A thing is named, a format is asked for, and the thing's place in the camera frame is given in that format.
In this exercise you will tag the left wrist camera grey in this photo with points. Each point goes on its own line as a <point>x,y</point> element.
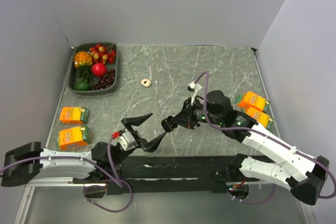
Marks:
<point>123,139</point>

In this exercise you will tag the orange juice box upper right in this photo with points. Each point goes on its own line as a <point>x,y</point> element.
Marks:
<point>251,99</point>

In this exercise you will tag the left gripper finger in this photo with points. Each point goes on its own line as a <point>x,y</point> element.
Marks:
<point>152,145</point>
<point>128,123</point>

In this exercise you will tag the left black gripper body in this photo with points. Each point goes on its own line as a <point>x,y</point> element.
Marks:
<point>138,138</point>

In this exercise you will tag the orange juice box upper left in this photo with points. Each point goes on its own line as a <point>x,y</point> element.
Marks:
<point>74,115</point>

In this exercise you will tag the orange juice box lower right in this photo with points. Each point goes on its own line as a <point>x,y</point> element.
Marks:
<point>261,117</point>

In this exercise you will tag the beige earbud charging case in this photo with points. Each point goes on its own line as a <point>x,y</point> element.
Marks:
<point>146,83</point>

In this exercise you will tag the black earbud charging case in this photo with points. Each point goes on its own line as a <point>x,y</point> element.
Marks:
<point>167,125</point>

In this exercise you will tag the red apple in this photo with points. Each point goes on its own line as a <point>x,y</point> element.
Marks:
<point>99,70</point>

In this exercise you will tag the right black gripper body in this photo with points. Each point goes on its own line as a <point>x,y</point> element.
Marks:
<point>196,112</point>

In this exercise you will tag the dark grey fruit tray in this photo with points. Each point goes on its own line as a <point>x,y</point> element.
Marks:
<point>84,73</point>

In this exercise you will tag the dark grape bunch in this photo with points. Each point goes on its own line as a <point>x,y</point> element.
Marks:
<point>105,81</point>

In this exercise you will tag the orange juice box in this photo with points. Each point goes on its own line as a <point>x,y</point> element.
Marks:
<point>261,117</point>
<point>74,115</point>
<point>78,136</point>
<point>251,99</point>

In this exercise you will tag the orange flower fruit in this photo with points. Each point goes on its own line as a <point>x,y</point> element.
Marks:
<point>82,58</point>

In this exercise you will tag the red cherry bunch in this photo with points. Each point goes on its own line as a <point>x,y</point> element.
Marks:
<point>103,54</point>

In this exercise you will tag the orange juice box lower left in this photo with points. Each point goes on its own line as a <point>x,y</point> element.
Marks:
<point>78,136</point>

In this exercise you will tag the green avocado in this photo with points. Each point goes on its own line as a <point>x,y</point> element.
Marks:
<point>82,86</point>

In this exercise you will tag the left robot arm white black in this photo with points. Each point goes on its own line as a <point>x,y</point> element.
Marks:
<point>31,161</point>

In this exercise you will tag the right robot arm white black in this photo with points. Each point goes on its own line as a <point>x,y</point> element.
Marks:
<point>302,174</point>

